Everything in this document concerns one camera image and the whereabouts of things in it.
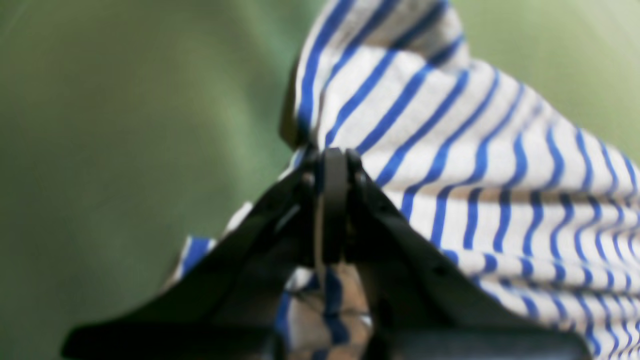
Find blue white striped t-shirt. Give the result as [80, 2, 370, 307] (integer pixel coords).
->
[165, 0, 640, 360]

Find green table cloth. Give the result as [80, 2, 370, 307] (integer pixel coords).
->
[1, 0, 639, 360]

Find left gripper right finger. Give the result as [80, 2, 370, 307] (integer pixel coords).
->
[322, 148, 590, 360]

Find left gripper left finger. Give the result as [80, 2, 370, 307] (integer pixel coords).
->
[62, 160, 326, 360]

